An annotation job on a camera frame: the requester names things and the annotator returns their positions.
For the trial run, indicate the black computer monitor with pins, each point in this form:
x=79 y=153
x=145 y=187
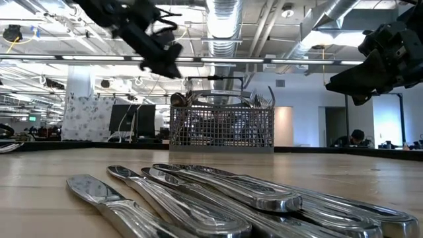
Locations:
x=145 y=120

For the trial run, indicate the grey plastic cutlery basket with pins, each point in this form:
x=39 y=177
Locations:
x=221 y=132

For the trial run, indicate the black metal frame stand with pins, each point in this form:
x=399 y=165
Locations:
x=347 y=119

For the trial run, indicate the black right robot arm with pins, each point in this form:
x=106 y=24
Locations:
x=417 y=13

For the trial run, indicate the grey wall vent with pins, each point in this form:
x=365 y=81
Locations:
x=280 y=83

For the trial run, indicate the round ceiling sensor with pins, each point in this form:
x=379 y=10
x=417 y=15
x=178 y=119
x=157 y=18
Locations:
x=287 y=13

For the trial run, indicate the white pillar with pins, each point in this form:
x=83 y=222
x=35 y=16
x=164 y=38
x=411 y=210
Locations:
x=79 y=82

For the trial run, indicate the white floral print sheet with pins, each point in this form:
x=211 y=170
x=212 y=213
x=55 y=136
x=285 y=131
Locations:
x=86 y=119

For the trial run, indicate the black aluminium table frame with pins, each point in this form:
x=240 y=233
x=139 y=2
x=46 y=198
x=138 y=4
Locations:
x=330 y=150

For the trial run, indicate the green exit sign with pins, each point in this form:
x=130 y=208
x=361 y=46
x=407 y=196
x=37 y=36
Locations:
x=32 y=118

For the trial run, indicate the overhead light strip beam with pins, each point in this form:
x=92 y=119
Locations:
x=231 y=60

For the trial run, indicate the black ceiling camera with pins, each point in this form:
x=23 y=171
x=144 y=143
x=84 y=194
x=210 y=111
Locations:
x=12 y=33

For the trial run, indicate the person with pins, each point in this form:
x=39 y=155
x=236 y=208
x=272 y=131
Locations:
x=357 y=135

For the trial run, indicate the silver ventilation duct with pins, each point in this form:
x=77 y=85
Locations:
x=325 y=20
x=224 y=26

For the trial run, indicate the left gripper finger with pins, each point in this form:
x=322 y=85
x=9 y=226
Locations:
x=173 y=54
x=162 y=69

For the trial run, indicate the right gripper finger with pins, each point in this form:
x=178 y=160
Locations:
x=363 y=99
x=363 y=79

